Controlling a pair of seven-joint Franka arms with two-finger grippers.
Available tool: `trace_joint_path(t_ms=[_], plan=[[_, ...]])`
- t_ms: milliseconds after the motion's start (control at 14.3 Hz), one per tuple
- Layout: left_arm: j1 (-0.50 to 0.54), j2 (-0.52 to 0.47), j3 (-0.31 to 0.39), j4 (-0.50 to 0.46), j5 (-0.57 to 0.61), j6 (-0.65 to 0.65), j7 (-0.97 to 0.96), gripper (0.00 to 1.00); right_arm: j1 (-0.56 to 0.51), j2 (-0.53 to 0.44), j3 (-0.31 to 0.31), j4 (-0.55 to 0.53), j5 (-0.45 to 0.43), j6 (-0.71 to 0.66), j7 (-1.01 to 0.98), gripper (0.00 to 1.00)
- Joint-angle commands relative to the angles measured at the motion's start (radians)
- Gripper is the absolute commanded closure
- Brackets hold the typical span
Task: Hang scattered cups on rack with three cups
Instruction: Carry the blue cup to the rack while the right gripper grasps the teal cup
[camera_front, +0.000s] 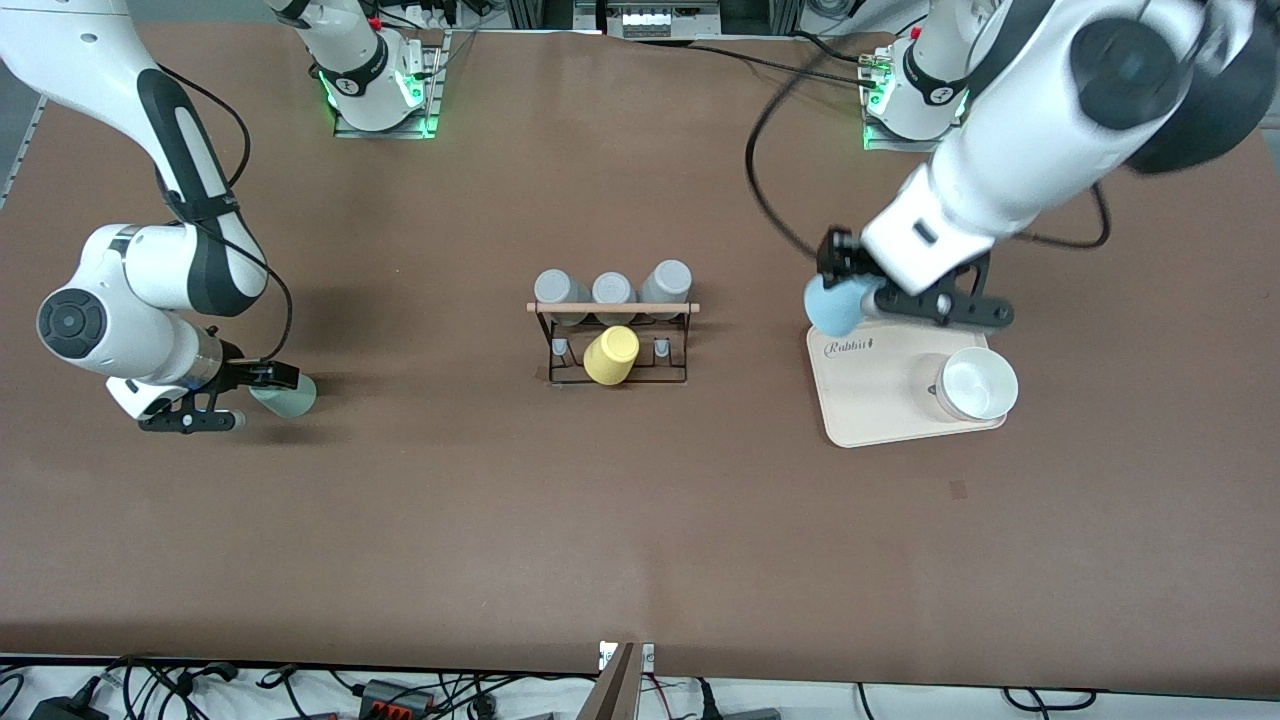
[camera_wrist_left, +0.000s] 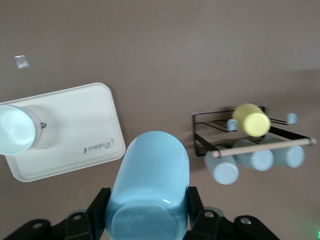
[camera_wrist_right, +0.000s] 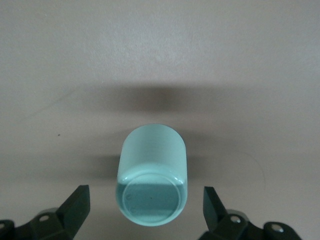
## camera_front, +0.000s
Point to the yellow plastic cup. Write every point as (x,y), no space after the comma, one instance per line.
(610,357)

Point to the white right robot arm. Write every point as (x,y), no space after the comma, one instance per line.
(90,50)

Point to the white mount bracket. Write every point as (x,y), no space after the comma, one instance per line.
(647,657)

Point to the black power adapter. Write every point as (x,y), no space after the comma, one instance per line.
(65,710)

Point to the light blue cup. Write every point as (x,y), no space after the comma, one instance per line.
(832,308)

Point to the pale pink cup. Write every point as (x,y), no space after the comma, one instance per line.
(978,385)

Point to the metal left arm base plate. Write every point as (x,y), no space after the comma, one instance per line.
(915,146)

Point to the beige tray with Rabbit print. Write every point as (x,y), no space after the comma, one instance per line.
(870,400)

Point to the black orange connector box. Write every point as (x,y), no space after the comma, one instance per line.
(385,695)

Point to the grey plastic cup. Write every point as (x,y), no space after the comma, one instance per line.
(560,288)
(667,280)
(613,288)

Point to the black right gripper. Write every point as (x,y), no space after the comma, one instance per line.
(236,368)

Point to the brown wooden post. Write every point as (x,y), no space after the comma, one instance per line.
(612,695)

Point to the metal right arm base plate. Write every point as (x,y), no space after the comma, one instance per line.
(385,132)

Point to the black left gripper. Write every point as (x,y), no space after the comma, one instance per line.
(838,258)

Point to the white power strip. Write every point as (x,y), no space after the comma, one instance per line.
(650,18)

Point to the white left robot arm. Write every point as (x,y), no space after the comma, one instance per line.
(1000,150)

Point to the aluminium edge rail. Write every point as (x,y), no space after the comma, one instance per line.
(25,145)

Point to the mint green cup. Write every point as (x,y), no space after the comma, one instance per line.
(290,400)

